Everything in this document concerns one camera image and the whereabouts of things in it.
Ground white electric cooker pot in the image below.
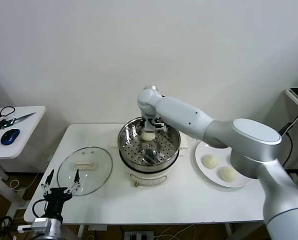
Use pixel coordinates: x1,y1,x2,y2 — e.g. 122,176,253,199
118,146,187,188

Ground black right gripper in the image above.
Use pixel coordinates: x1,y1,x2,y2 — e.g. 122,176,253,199
144,119,157,134

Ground black floor cable bundle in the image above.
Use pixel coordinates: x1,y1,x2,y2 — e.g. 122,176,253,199
0,216,22,240

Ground perforated steel steamer basket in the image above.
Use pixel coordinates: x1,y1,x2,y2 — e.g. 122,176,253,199
110,116,190,173

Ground white round plate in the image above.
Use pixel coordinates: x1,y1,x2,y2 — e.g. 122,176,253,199
193,139,255,188

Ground black cable with adapter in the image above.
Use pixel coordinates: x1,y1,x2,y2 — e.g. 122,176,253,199
278,107,298,169

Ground round glass pot lid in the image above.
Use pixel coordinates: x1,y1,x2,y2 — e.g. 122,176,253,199
56,146,114,197

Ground white side table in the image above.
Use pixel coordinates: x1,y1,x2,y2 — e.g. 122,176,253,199
0,106,47,210

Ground black handled scissors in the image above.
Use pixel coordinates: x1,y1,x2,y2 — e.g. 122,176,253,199
0,106,37,126

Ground white floor cable loop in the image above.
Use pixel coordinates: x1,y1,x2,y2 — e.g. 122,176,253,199
9,172,41,193

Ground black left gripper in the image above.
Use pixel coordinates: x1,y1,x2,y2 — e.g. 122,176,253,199
40,168,81,219

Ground white steamed baozi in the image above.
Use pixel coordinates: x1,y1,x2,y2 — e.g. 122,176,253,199
218,166,239,182
201,154,220,170
141,131,157,142

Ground small green circuit board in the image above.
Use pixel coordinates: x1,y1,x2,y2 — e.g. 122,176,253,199
0,119,15,130

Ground blue computer mouse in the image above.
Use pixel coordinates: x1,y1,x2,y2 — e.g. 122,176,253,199
0,129,21,146

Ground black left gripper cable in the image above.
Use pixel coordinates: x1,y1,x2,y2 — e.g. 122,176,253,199
32,198,49,218

